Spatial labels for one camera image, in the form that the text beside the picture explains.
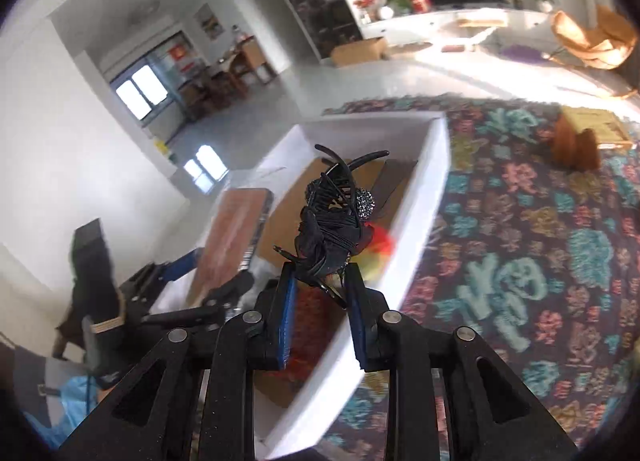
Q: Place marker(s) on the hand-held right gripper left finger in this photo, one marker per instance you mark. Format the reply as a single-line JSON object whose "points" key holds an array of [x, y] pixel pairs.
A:
{"points": [[287, 291]]}

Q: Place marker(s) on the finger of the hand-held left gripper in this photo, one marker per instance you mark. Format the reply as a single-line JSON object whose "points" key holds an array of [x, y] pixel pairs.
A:
{"points": [[185, 263], [225, 293]]}

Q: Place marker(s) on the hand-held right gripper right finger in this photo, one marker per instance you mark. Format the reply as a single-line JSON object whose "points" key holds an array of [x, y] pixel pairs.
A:
{"points": [[357, 301]]}

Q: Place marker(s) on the red mesh pouch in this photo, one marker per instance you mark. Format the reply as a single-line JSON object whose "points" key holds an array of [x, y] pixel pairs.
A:
{"points": [[315, 326]]}

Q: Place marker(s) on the red and white plush toy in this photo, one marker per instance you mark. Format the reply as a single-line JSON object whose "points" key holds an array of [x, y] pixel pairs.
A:
{"points": [[382, 241]]}

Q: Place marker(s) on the white storage box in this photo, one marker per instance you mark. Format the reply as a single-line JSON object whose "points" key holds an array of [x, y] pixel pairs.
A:
{"points": [[425, 181]]}

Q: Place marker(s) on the blue plastic bag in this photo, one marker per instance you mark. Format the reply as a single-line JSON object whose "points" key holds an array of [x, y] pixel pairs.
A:
{"points": [[70, 401]]}

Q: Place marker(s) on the glass balcony door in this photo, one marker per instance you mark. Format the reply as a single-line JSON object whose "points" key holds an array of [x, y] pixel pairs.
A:
{"points": [[145, 86]]}

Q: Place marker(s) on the wooden dining table set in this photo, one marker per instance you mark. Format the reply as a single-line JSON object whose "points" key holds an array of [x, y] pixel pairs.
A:
{"points": [[235, 71]]}

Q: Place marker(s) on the brown cardboard box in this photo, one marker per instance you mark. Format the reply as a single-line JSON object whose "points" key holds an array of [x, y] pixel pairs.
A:
{"points": [[360, 51]]}

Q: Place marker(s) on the light brown pouch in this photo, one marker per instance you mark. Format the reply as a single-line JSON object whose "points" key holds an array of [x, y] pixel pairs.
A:
{"points": [[565, 138]]}

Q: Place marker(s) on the white television cabinet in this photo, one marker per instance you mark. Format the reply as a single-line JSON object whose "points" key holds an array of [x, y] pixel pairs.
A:
{"points": [[425, 23]]}

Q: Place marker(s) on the purple floor mat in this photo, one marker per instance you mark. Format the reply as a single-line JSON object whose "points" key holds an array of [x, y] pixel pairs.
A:
{"points": [[522, 52]]}

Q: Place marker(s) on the red flower plant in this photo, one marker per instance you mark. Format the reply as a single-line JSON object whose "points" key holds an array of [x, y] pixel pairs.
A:
{"points": [[365, 1]]}

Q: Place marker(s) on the flat yellow cardboard box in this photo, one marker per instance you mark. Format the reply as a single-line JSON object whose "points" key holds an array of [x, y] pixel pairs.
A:
{"points": [[605, 121]]}

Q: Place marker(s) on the orange chair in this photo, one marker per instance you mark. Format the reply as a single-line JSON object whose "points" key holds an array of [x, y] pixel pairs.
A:
{"points": [[585, 36]]}

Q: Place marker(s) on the framed wall picture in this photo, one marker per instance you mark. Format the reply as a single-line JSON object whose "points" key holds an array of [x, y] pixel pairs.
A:
{"points": [[210, 21]]}

